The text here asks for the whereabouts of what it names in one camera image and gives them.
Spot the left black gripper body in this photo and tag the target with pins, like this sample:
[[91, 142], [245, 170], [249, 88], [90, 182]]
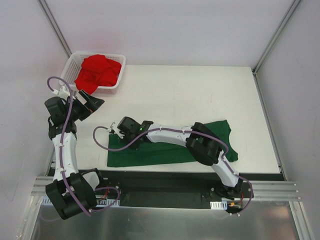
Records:
[[85, 104]]

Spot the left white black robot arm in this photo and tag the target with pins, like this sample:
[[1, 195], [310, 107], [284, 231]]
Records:
[[71, 192]]

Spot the slotted cable duct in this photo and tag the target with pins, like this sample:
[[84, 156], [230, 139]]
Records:
[[100, 204], [218, 205]]

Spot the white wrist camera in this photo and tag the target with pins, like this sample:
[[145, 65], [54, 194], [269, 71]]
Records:
[[63, 92], [113, 129]]

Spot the left aluminium corner post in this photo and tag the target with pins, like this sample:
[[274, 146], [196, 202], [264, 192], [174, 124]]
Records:
[[44, 6]]

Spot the aluminium corner post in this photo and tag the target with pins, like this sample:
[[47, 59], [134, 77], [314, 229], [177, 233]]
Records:
[[44, 6], [277, 34]]

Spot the right aluminium corner post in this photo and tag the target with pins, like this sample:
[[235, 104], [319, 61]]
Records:
[[277, 34]]

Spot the aluminium rail frame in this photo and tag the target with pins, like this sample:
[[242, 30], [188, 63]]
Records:
[[264, 187]]

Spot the green t shirt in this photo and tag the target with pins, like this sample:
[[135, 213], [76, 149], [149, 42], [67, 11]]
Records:
[[149, 154]]

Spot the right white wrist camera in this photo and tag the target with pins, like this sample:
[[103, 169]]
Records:
[[113, 129]]

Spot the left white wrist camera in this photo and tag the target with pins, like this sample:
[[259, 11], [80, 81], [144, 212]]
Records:
[[63, 92]]

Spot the left slotted cable duct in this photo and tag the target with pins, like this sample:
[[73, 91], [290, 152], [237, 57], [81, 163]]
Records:
[[100, 204]]

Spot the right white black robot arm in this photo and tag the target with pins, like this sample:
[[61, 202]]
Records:
[[204, 145]]

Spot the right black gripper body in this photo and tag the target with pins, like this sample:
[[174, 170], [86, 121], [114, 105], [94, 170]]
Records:
[[127, 136]]

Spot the red t shirt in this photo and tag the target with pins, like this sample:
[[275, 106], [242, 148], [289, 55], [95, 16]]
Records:
[[97, 71]]

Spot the white plastic basket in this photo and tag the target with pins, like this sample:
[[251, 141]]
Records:
[[73, 67]]

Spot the right slotted cable duct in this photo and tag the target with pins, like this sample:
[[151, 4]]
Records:
[[218, 205]]

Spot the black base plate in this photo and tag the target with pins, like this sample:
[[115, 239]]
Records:
[[177, 190]]

